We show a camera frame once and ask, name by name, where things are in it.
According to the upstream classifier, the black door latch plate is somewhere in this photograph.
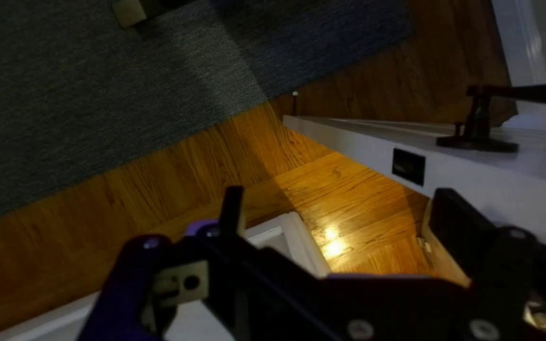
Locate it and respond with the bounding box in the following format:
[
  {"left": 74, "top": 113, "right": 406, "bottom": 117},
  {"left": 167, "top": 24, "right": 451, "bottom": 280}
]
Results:
[{"left": 388, "top": 146, "right": 428, "bottom": 187}]

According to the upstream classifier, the grey rug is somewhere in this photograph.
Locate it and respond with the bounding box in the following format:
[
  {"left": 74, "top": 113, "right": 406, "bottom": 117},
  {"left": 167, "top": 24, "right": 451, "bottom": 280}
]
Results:
[{"left": 0, "top": 0, "right": 415, "bottom": 231}]

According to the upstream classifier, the white closet frame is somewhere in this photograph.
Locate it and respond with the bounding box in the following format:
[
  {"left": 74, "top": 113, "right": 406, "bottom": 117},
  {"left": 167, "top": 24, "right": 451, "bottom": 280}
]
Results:
[{"left": 489, "top": 0, "right": 546, "bottom": 134}]

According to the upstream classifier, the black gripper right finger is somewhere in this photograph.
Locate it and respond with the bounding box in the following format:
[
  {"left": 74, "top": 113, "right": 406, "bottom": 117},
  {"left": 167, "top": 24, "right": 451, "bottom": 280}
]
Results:
[{"left": 428, "top": 185, "right": 546, "bottom": 341}]

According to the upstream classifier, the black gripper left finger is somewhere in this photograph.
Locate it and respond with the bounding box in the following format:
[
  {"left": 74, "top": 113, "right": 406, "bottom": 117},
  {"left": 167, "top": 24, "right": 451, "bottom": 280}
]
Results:
[{"left": 76, "top": 184, "right": 269, "bottom": 341}]

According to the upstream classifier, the metal strike plate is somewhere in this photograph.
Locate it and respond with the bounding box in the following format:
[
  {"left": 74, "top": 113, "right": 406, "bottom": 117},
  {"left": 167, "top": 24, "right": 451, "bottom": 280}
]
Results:
[{"left": 151, "top": 259, "right": 212, "bottom": 309}]

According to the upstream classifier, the black lever door handle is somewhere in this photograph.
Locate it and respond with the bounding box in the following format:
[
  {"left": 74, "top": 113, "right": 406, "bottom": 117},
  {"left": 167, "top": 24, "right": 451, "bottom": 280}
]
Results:
[{"left": 434, "top": 79, "right": 546, "bottom": 153}]

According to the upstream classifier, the beige furniture leg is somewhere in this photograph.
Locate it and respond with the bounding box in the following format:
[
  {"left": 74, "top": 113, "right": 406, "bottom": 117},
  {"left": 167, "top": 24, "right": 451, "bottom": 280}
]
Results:
[{"left": 108, "top": 0, "right": 184, "bottom": 30}]

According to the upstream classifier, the white panel door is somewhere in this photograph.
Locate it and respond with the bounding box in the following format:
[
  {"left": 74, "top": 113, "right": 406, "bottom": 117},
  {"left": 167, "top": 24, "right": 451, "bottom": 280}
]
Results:
[{"left": 280, "top": 112, "right": 546, "bottom": 250}]

